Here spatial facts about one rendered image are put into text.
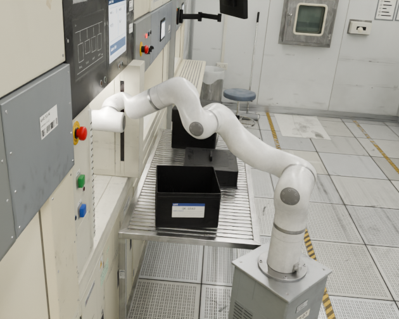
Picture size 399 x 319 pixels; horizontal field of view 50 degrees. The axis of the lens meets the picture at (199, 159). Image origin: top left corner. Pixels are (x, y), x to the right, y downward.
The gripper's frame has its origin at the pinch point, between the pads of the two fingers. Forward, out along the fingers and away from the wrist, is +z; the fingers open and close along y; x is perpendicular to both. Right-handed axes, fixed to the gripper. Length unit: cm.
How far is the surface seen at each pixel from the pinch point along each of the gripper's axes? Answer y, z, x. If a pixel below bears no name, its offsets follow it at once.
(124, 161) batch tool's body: 15.3, -28.2, -24.4
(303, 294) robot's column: -39, -106, -46
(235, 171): 35, -81, -34
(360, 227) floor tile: 135, -191, -120
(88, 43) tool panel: -42, -31, 38
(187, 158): 45, -56, -34
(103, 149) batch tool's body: 15.5, -18.4, -19.6
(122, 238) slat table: -15, -34, -46
